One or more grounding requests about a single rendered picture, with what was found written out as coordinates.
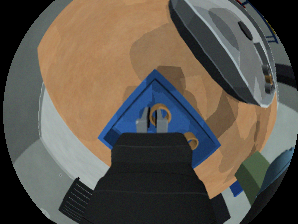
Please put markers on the blue crate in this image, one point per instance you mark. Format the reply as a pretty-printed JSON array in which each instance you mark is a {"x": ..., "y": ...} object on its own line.
[{"x": 155, "y": 88}]

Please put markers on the bronze bushing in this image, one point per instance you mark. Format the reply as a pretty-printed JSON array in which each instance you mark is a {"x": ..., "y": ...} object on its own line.
[
  {"x": 268, "y": 79},
  {"x": 190, "y": 136},
  {"x": 159, "y": 106}
]

